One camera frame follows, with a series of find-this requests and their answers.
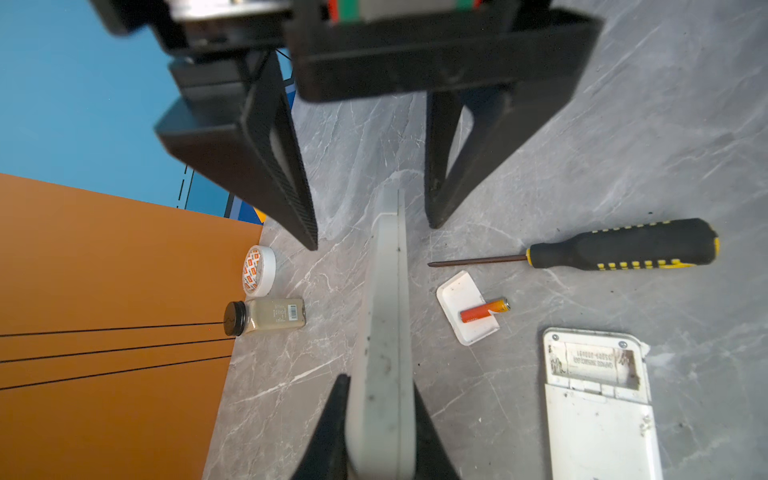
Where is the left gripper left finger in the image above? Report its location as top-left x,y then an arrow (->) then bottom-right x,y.
291,374 -> 350,480

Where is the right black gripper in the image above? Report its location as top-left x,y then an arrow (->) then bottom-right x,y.
93,1 -> 603,251

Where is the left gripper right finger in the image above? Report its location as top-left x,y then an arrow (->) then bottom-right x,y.
413,385 -> 459,480

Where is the white remote with display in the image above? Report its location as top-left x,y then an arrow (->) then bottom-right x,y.
345,187 -> 416,479

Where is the white battery cover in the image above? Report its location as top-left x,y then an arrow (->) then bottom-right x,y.
436,270 -> 500,346

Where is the orange AA battery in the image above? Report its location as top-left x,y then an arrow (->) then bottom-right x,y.
460,298 -> 510,324

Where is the white remote control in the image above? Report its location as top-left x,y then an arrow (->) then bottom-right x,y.
542,328 -> 663,479

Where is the black yellow screwdriver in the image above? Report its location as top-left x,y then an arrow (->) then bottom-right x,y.
428,218 -> 720,272

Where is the small brown-capped jar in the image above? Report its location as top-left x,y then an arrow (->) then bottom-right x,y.
223,297 -> 306,337

